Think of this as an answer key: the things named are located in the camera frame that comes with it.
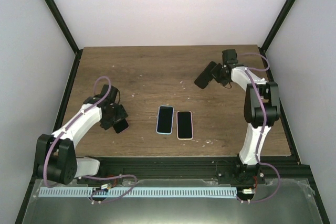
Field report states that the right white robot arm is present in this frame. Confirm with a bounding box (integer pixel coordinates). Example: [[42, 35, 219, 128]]
[[211, 49, 280, 184]]

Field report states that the black phone case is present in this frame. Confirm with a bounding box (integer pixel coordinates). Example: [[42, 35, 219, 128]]
[[194, 61, 217, 89]]

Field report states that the black aluminium frame rail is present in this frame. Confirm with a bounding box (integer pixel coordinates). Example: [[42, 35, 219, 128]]
[[34, 156, 310, 183]]

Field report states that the left black frame post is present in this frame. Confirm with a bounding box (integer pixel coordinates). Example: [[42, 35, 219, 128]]
[[28, 0, 80, 55]]

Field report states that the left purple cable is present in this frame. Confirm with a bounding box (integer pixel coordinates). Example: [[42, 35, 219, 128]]
[[41, 76, 138, 205]]

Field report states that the light blue slotted cable duct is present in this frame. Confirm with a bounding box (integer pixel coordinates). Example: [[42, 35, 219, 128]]
[[38, 187, 237, 199]]

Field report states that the light blue phone case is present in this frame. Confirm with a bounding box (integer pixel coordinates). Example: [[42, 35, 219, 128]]
[[156, 105, 175, 136]]

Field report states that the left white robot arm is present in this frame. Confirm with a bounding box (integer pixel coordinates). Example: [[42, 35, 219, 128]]
[[33, 84, 129, 185]]

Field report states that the white phone case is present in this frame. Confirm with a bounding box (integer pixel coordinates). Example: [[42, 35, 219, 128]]
[[176, 110, 194, 140]]

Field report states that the maroon phone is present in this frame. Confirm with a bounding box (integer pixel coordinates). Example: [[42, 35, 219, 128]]
[[113, 119, 129, 134]]

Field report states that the black frame post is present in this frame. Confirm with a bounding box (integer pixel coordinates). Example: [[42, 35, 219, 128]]
[[261, 0, 312, 51], [28, 0, 80, 55]]

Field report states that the right black frame post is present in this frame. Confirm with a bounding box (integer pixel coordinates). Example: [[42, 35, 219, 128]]
[[261, 0, 312, 51]]

